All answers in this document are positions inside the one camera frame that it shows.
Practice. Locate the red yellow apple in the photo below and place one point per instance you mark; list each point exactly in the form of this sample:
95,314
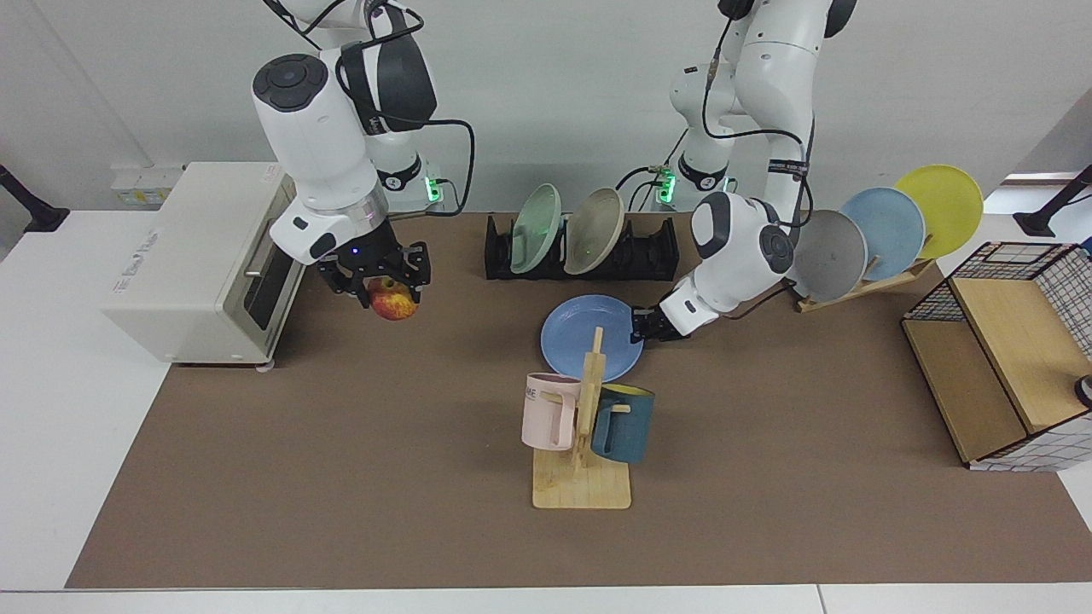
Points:
394,305

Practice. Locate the black dish rack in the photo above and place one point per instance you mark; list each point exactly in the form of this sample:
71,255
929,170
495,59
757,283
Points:
648,251

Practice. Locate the beige plate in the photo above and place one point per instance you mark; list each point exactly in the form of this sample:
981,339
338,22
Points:
595,230

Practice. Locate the pale green plate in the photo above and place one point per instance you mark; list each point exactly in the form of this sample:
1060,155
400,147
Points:
536,230

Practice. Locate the grey plate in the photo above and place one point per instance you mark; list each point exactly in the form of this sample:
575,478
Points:
832,256

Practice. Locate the wooden plate rack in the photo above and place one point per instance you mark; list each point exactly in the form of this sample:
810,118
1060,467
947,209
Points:
870,286

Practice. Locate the light blue plate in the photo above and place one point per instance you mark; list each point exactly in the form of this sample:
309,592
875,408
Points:
887,230

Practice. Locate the yellow plate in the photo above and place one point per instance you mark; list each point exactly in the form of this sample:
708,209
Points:
947,205

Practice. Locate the dark blue cup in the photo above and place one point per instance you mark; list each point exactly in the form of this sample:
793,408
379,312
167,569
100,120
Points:
627,431

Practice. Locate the pink cup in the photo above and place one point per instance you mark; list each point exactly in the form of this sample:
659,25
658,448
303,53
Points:
542,418

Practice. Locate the wooden cup stand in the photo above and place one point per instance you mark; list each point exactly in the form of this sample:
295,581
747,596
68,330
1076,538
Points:
580,486

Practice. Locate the pale toaster oven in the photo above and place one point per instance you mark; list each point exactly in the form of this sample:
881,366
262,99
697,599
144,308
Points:
171,273

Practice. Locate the brown table cloth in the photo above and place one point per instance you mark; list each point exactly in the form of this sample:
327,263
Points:
341,495

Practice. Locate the small dark round object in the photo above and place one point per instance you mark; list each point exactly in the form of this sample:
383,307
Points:
1085,390

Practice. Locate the white wall socket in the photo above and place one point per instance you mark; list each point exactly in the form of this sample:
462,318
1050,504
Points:
145,183

